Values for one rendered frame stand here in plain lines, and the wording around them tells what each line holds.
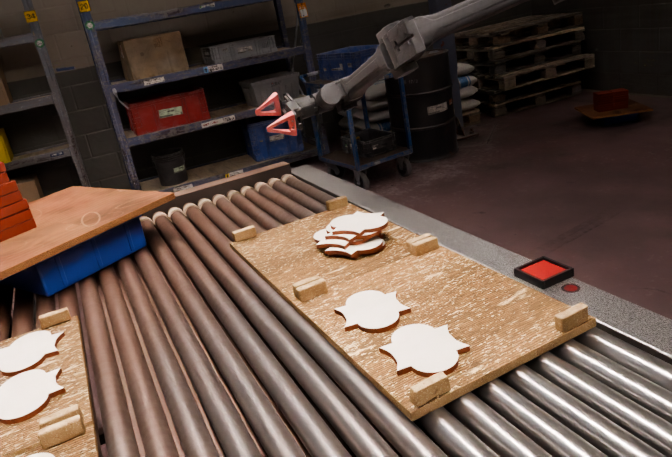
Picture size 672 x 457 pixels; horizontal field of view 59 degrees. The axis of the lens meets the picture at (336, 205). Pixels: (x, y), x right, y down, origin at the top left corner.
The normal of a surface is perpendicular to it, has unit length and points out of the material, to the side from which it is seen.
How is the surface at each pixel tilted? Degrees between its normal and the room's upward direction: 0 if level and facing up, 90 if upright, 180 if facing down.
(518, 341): 0
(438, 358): 0
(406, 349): 0
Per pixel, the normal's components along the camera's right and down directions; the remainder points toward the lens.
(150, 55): 0.45, 0.24
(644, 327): -0.17, -0.93
